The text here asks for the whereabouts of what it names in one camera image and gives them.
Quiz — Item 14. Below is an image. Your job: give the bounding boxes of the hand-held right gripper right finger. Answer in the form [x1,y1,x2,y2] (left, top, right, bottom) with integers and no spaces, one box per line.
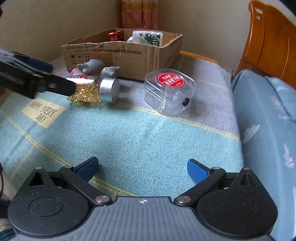
[174,159,263,207]

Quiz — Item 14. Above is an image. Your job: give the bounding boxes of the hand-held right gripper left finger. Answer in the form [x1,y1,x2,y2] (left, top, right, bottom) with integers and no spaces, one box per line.
[28,156,113,207]

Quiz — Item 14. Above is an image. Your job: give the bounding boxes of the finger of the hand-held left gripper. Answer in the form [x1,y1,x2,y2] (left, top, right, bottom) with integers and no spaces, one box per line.
[25,58,53,73]
[43,73,77,96]

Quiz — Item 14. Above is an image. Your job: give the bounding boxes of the glass bottle of gold capsules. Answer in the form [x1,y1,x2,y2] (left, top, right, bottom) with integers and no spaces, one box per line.
[66,75,120,103]

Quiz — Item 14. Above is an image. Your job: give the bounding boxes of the red toy truck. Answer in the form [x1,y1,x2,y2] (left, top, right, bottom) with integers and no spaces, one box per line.
[107,30,124,42]

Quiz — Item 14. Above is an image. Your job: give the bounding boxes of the cardboard box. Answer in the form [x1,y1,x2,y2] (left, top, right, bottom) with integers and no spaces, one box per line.
[61,28,183,81]

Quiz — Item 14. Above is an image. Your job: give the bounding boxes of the white plastic bottle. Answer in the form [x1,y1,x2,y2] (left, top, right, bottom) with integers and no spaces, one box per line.
[132,30,163,47]

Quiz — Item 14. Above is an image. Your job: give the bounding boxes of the grey shark toy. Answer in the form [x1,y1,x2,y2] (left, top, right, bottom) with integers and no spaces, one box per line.
[77,59,121,78]

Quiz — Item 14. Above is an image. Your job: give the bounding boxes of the plaid printed blanket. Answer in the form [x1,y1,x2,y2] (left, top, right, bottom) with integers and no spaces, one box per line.
[0,50,244,209]

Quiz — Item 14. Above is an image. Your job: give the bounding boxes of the clear jar with red lid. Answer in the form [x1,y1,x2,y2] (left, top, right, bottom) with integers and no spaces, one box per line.
[144,69,196,115]

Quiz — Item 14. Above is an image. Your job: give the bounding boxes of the pink curtain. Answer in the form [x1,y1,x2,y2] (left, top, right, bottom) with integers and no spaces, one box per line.
[121,0,159,30]

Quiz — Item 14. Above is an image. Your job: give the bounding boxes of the blue floral pillow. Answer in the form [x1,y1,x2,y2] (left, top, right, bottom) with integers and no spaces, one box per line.
[265,76,296,116]

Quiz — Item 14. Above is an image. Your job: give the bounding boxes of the wooden headboard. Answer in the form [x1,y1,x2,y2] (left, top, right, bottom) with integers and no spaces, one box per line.
[235,0,296,88]

